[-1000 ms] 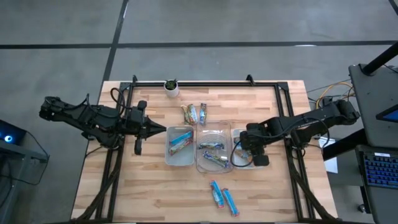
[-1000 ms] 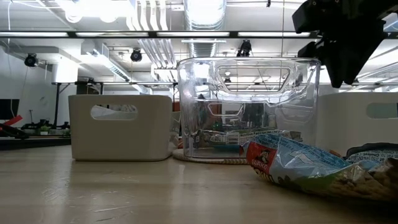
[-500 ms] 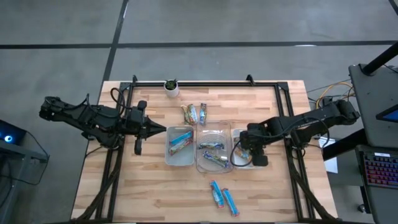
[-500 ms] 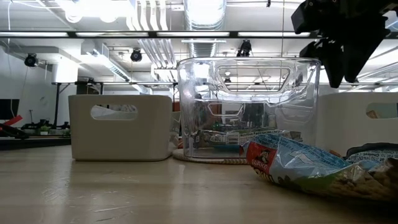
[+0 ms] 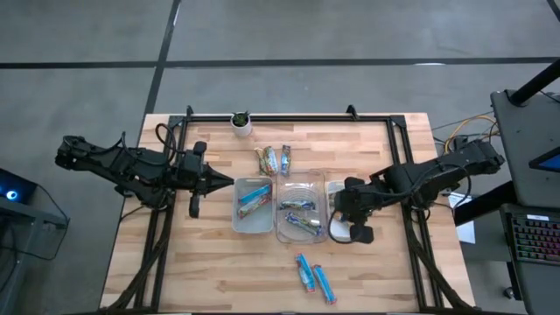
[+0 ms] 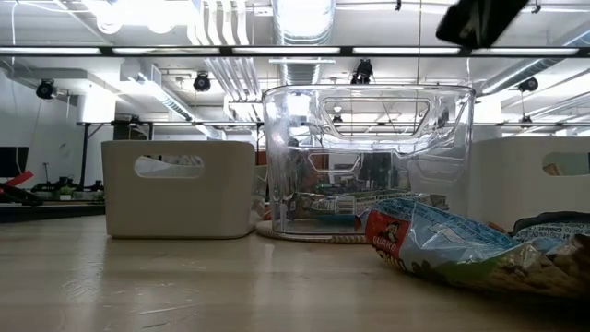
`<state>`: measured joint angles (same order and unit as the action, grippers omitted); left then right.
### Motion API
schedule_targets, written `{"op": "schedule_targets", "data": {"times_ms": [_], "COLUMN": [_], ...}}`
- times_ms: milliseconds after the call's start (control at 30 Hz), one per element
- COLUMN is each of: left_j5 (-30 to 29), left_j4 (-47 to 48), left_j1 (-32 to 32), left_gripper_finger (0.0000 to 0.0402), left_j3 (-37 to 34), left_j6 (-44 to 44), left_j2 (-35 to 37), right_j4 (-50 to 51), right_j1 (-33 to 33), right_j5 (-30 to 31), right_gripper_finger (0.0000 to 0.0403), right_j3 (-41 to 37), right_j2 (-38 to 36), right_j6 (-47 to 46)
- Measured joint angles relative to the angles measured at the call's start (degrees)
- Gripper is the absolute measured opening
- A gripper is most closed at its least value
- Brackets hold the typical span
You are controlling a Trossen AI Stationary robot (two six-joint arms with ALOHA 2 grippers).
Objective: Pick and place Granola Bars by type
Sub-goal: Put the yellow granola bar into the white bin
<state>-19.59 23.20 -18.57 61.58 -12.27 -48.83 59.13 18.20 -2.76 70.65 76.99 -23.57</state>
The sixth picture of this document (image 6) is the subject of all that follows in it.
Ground white plastic bin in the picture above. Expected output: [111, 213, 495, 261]
[467, 136, 590, 231]

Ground light grey plastic bin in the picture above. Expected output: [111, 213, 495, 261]
[100, 139, 258, 240]

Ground black machine part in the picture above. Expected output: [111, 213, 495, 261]
[0, 182, 45, 208]

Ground clear plastic bin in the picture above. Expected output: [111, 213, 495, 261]
[261, 84, 477, 242]

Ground red bar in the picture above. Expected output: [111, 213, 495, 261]
[0, 169, 34, 188]

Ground black monitor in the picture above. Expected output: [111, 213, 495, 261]
[0, 146, 30, 179]

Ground black overhead camera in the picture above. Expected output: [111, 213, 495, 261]
[350, 57, 375, 85]

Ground black overhead frame beam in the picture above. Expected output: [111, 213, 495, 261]
[0, 44, 590, 59]

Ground blue-ended Quaker granola bar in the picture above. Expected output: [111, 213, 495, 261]
[285, 191, 451, 228]

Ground thin black hanging cable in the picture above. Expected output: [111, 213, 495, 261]
[417, 0, 422, 87]

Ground black frame rail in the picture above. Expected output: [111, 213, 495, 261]
[0, 201, 107, 223]

